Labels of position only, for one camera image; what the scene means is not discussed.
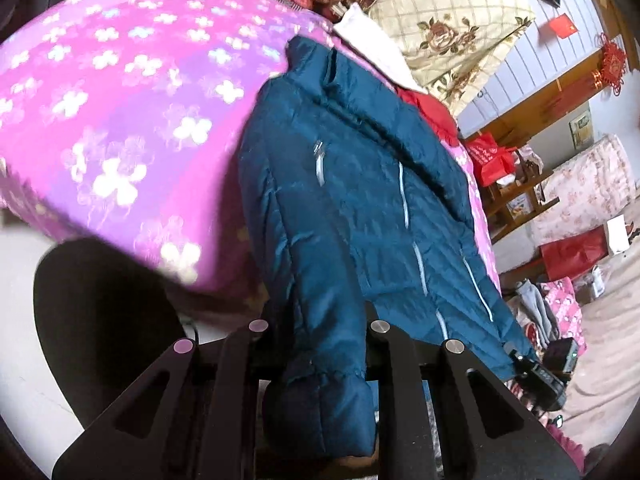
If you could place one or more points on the red chinese knot decoration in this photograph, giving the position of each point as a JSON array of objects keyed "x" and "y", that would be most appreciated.
[{"x": 611, "y": 62}]

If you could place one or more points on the pink floral hanging cloth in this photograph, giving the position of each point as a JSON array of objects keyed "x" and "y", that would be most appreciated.
[{"x": 582, "y": 185}]

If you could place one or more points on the pink printed blanket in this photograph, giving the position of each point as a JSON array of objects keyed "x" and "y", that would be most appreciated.
[{"x": 562, "y": 305}]

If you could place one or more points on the beige floral quilt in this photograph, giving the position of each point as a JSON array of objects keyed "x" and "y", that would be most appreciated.
[{"x": 450, "y": 30}]

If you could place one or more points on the black round stool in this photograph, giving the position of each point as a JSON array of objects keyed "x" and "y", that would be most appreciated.
[{"x": 105, "y": 320}]

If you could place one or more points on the pink floral bed sheet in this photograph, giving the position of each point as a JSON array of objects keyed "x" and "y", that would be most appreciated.
[{"x": 130, "y": 125}]

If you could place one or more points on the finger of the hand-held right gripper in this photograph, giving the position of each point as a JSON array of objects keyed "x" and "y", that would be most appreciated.
[{"x": 520, "y": 362}]

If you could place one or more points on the white paper sheet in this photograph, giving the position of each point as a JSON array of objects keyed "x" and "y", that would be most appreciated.
[{"x": 616, "y": 235}]

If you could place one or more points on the wooden shelf stand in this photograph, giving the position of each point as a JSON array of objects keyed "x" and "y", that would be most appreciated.
[{"x": 520, "y": 195}]

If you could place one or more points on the white cloth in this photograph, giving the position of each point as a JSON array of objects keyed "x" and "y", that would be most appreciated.
[{"x": 380, "y": 45}]

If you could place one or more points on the red garment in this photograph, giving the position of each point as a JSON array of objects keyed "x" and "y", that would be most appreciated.
[{"x": 430, "y": 112}]

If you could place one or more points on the red paper bag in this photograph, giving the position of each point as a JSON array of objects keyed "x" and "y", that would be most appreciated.
[{"x": 575, "y": 255}]

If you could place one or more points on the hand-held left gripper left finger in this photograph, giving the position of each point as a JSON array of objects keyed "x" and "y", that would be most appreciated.
[{"x": 235, "y": 400}]

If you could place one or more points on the small red flag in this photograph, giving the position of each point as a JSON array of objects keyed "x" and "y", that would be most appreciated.
[{"x": 562, "y": 25}]

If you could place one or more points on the red plastic bag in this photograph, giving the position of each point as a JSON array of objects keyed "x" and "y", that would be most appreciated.
[{"x": 487, "y": 157}]

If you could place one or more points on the teal quilted jacket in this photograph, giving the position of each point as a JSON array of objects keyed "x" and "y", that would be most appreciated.
[{"x": 350, "y": 200}]

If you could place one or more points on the grey cloth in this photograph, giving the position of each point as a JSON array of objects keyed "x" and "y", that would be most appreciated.
[{"x": 532, "y": 305}]

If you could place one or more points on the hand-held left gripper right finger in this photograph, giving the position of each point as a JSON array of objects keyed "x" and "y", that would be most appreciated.
[{"x": 415, "y": 410}]

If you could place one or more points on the small wall picture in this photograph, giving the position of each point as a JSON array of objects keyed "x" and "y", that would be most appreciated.
[{"x": 581, "y": 130}]

